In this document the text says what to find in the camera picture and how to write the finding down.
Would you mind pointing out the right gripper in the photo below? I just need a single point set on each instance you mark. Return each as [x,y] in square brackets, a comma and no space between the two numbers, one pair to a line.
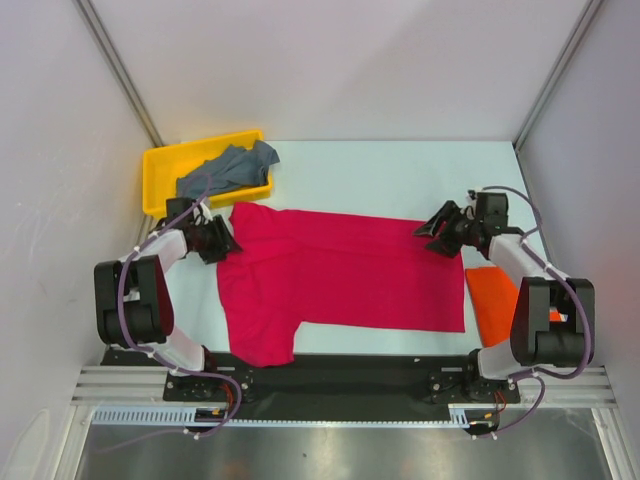
[454,228]

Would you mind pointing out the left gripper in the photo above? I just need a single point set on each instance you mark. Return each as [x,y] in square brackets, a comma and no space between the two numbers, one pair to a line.
[223,240]

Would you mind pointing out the pink t-shirt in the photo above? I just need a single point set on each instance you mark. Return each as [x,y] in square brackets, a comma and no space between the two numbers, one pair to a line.
[297,266]

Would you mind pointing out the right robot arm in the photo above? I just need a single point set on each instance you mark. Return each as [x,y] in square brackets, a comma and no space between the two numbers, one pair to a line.
[552,329]

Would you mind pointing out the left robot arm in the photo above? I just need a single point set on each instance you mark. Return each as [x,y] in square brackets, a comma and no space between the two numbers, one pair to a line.
[133,306]

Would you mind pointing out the folded orange t-shirt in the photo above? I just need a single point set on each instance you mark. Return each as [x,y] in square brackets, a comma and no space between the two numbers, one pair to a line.
[494,298]

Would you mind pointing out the grey t-shirt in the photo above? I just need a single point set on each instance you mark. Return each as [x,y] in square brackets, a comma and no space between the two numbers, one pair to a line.
[236,167]

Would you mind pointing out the yellow plastic bin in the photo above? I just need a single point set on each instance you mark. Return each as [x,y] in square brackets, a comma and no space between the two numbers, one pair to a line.
[163,167]

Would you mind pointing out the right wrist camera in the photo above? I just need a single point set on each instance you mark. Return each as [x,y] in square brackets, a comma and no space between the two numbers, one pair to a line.
[490,210]

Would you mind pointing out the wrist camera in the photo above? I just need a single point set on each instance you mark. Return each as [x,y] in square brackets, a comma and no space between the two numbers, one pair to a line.
[175,207]
[490,210]

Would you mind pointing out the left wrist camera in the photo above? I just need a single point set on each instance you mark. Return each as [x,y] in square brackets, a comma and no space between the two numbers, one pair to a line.
[175,207]

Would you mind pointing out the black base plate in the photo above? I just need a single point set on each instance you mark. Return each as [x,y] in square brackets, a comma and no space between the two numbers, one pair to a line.
[345,388]

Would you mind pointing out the aluminium frame rail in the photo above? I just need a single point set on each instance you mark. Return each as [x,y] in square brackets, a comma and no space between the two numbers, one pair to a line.
[144,385]

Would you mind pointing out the grey slotted cable duct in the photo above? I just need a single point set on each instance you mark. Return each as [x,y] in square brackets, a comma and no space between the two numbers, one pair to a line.
[208,417]

